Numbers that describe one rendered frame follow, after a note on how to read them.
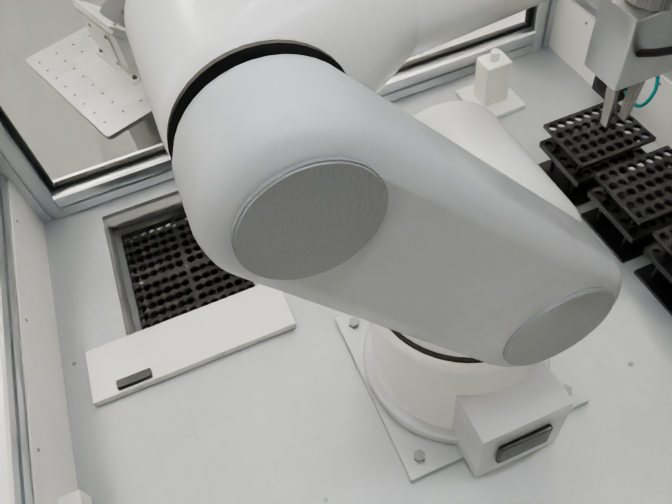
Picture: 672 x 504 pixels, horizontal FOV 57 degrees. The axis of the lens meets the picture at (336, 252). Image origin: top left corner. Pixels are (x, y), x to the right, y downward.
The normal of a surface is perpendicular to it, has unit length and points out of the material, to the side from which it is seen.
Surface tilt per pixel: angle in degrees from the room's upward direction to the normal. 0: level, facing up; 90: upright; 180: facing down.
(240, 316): 0
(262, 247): 90
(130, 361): 0
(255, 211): 90
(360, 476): 0
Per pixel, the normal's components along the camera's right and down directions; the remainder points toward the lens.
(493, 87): 0.37, 0.72
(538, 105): -0.11, -0.59
